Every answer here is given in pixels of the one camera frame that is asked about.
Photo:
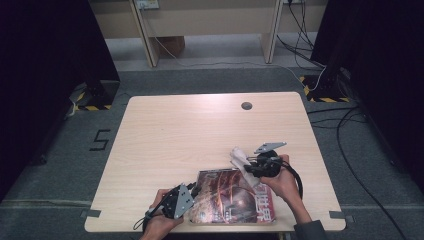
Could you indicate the colourful glossy magazine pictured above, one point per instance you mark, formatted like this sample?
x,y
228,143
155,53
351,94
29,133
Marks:
x,y
230,200

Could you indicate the brown cardboard box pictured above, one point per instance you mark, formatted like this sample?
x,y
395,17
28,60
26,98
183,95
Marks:
x,y
171,45

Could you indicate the grey round table grommet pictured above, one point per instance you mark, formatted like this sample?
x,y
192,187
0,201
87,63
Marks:
x,y
246,106

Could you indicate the person's right hand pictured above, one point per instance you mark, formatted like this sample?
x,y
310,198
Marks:
x,y
285,186

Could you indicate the person's left hand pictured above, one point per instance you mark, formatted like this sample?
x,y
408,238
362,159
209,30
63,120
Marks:
x,y
160,230

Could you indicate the beige textured cleaning cloth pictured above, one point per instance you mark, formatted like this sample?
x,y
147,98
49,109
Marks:
x,y
240,156

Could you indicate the hazard striped stand base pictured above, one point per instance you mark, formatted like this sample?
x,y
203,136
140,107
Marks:
x,y
100,95
320,90

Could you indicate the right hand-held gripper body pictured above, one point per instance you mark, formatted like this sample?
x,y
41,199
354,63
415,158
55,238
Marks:
x,y
270,165

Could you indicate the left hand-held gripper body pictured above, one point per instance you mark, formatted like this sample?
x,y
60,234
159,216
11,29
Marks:
x,y
176,203

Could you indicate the black curtain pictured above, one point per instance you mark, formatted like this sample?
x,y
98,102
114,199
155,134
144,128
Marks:
x,y
43,83
383,66

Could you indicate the white wall socket strip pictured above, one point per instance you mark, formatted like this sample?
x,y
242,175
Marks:
x,y
147,4

